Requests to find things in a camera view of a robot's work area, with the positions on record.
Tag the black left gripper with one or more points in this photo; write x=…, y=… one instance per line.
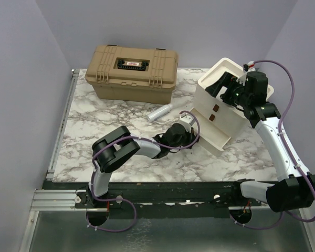
x=191, y=137

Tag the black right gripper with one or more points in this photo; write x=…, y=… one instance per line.
x=227, y=80

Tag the white bottom pull-out drawer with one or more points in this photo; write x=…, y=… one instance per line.
x=211, y=138

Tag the white drawer organizer box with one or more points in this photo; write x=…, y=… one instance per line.
x=217, y=114

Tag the white cosmetic tube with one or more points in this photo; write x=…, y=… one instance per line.
x=160, y=112

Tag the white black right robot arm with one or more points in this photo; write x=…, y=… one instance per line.
x=296, y=185

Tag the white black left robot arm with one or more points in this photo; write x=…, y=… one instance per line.
x=113, y=150

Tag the tan plastic tool case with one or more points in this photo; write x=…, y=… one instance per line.
x=155, y=85

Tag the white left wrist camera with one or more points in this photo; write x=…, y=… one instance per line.
x=186, y=120

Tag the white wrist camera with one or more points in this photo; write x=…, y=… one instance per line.
x=186, y=120
x=248, y=67

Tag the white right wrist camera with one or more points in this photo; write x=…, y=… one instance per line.
x=248, y=67

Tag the black front mounting rail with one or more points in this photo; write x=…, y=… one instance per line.
x=148, y=200

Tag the black case carry handle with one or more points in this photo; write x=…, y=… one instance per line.
x=132, y=65

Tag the aluminium table edge rail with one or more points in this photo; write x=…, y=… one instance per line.
x=60, y=134

